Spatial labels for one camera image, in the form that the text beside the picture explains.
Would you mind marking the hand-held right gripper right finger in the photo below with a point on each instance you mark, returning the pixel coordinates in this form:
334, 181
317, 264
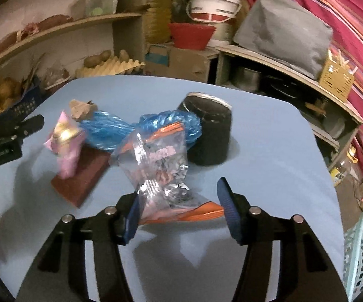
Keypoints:
231, 214

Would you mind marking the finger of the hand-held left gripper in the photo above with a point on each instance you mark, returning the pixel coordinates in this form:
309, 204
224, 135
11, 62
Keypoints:
30, 125

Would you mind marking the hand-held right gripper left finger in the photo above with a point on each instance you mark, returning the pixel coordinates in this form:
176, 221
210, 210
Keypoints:
131, 220

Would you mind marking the pink wrapper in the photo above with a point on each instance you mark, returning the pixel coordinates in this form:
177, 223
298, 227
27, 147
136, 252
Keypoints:
68, 157

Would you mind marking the clear zip bag orange strip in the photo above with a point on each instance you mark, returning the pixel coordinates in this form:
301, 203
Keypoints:
162, 163

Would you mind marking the light blue plastic basket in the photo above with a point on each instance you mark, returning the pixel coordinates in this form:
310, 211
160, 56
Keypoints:
361, 251

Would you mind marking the dark blue plastic crate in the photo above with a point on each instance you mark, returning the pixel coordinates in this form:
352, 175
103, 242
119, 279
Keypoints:
24, 103

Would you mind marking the crumpled brown paper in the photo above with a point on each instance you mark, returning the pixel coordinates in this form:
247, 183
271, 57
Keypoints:
80, 110

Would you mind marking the brown cardboard box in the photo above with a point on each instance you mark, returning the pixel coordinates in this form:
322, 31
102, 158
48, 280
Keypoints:
80, 176

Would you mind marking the blue plastic bag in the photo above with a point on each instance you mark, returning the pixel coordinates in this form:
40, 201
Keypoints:
106, 130

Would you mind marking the black can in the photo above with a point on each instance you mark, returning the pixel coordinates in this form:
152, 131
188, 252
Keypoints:
209, 135

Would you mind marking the large potato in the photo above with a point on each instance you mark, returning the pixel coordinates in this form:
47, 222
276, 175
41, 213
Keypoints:
98, 59

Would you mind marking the yellow egg tray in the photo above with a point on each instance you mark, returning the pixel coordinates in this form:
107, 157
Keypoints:
112, 67

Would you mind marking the red mesh bag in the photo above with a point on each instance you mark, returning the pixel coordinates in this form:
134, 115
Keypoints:
52, 22

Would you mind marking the wooden shelf unit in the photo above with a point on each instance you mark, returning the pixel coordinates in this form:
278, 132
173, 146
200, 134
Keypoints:
74, 25

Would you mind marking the small potato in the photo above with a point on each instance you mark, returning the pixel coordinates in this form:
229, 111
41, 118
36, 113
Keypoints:
124, 55

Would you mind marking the clear plastic container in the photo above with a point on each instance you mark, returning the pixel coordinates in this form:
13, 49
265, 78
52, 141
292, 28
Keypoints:
93, 4

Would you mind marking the steel pot in cabinet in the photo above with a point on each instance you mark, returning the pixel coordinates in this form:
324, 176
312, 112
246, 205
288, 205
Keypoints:
247, 77

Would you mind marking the low wooden cabinet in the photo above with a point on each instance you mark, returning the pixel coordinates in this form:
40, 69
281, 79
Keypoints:
294, 75

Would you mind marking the brown cardboard carton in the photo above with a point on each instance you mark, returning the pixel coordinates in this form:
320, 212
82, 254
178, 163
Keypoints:
181, 61

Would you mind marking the yellow chopstick box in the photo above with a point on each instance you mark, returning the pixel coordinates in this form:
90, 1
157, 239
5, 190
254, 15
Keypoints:
335, 81

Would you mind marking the yellow oil jug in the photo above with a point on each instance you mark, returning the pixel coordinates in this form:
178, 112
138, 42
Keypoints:
158, 12

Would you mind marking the red plastic basket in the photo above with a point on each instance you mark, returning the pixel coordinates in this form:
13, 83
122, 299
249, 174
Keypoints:
191, 36

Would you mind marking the grey fabric cover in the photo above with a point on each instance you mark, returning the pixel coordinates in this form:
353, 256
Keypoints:
279, 31

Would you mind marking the white plastic bucket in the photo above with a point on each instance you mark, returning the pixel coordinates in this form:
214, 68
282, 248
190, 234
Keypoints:
213, 3

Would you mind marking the red striped cloth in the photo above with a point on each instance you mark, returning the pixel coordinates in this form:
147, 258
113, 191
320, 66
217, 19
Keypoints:
357, 22

